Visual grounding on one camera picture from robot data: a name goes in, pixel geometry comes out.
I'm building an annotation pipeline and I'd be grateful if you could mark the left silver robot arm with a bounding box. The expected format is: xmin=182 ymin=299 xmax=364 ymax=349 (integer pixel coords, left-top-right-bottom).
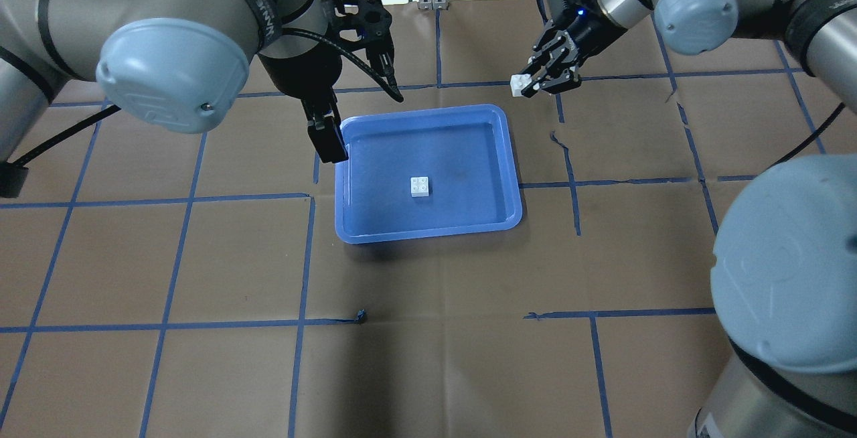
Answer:
xmin=2 ymin=0 xmax=347 ymax=197

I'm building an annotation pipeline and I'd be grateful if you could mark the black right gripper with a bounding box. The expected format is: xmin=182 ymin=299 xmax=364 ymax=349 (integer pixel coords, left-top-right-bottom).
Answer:
xmin=521 ymin=11 xmax=627 ymax=97

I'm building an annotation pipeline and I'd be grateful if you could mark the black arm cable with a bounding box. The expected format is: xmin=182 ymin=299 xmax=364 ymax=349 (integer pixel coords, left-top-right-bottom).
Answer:
xmin=770 ymin=100 xmax=848 ymax=167
xmin=281 ymin=26 xmax=405 ymax=104

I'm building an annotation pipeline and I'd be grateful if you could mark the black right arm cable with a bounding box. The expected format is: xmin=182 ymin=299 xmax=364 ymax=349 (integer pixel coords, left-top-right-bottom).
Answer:
xmin=770 ymin=100 xmax=848 ymax=167

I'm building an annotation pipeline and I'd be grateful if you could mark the blue plastic tray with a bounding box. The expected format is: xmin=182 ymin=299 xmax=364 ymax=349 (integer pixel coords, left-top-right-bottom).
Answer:
xmin=334 ymin=104 xmax=523 ymax=244

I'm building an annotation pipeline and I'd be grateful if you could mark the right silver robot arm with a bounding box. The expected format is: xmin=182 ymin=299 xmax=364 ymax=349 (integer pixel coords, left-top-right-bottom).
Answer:
xmin=512 ymin=0 xmax=855 ymax=437

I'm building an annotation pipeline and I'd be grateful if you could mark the white block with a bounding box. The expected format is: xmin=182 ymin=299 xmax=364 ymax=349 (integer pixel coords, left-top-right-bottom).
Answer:
xmin=410 ymin=176 xmax=431 ymax=199
xmin=510 ymin=74 xmax=532 ymax=97

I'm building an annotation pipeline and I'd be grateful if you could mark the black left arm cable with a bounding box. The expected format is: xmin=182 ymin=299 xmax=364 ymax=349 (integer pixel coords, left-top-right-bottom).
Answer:
xmin=281 ymin=26 xmax=405 ymax=104

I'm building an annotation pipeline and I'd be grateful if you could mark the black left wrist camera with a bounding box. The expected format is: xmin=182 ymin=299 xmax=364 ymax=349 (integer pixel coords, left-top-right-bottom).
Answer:
xmin=320 ymin=0 xmax=398 ymax=89

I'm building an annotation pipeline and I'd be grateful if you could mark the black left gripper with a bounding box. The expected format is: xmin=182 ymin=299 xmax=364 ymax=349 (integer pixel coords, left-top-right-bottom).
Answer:
xmin=259 ymin=44 xmax=349 ymax=163

